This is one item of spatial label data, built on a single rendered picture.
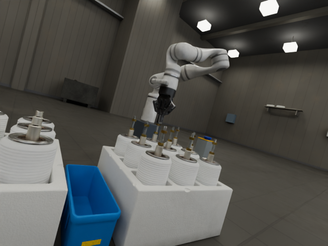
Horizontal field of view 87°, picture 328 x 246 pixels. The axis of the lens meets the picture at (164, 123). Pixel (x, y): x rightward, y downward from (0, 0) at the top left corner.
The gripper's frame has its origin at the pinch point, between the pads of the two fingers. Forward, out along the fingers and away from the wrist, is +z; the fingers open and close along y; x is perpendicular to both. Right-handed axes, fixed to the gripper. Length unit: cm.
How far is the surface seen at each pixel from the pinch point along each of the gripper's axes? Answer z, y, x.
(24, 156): 12, -15, 49
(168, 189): 17.4, -27.0, 18.2
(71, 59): -107, 628, -160
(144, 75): -132, 474, -366
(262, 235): 35, -46, -30
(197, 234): 32.9, -32.1, 2.2
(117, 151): 16.5, 2.3, 16.3
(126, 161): 16.7, -8.4, 19.4
